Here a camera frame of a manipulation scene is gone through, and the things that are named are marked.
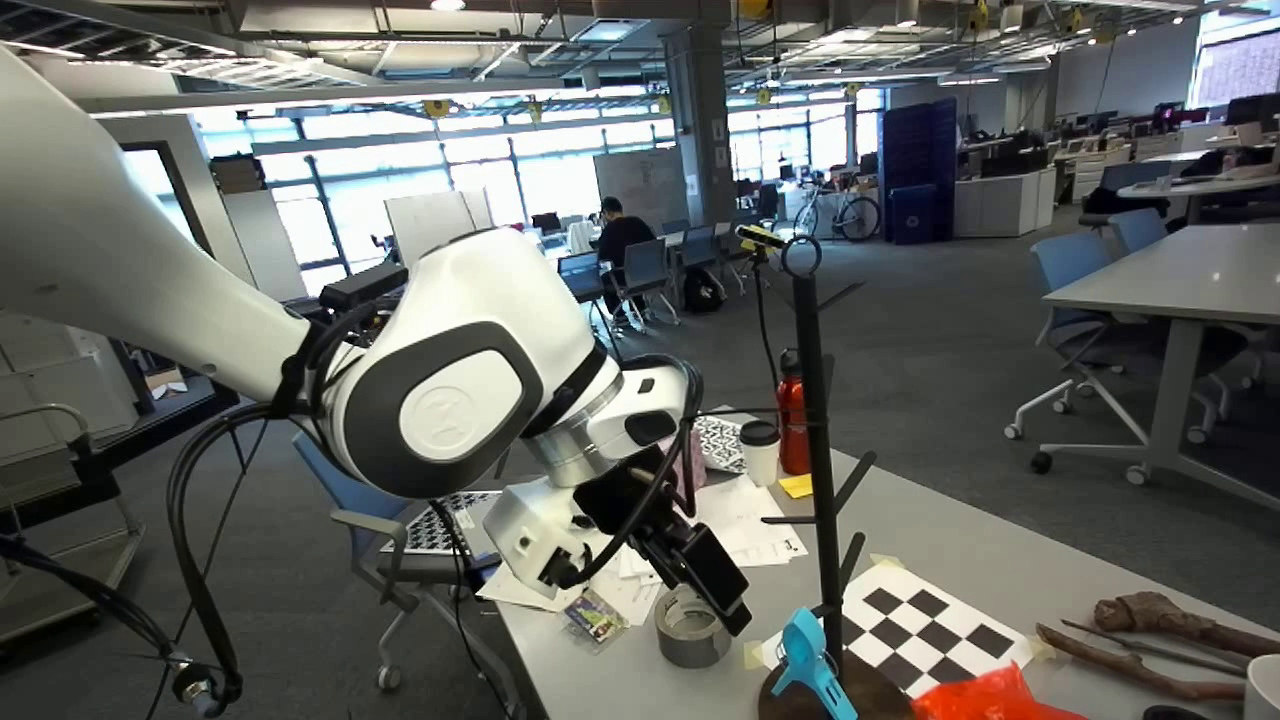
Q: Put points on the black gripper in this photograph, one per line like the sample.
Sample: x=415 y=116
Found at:
x=653 y=525

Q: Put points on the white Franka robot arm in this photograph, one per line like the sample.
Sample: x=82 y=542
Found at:
x=173 y=267

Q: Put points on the black hanger stand brown base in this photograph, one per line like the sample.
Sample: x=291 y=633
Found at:
x=817 y=467

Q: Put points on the white printed paper sheet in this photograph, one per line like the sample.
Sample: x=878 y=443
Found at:
x=527 y=591
x=763 y=525

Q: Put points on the yellow sticky notes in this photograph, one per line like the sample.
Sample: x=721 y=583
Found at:
x=798 y=490

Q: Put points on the small green yellow box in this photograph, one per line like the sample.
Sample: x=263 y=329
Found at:
x=592 y=618

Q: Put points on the AprilTag calibration sheet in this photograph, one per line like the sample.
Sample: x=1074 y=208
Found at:
x=721 y=443

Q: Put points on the white cup black lid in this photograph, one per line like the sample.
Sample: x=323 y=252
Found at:
x=763 y=443

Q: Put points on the red drink bottle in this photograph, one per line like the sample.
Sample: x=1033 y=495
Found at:
x=792 y=420

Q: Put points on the black white checkerboard sheet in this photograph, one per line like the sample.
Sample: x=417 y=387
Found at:
x=932 y=624

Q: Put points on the orange plastic bag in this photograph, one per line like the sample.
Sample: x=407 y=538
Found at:
x=994 y=698

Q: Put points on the silver laptop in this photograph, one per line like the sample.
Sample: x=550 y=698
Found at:
x=427 y=535

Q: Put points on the blue conference chair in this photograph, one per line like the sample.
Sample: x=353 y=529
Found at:
x=582 y=274
x=649 y=267

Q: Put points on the seated person dark clothes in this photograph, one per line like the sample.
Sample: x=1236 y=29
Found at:
x=622 y=232

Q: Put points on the straight brown wood stick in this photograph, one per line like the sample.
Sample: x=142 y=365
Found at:
x=1135 y=674

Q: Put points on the grey partition board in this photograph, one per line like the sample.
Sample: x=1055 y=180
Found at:
x=641 y=184

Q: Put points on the gnarled brown wood stick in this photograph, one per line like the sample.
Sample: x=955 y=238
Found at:
x=1163 y=618

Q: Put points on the blue cabinet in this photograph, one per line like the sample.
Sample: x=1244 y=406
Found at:
x=917 y=175

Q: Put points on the white flipchart board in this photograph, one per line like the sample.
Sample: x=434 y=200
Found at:
x=434 y=221

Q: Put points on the grey office table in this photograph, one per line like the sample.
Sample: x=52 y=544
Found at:
x=1186 y=281

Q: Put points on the grey duct tape roll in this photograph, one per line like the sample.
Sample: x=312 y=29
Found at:
x=684 y=640

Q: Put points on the black camera stand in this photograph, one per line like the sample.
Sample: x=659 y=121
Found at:
x=763 y=241

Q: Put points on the black camera on stand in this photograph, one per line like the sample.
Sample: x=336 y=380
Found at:
x=363 y=284

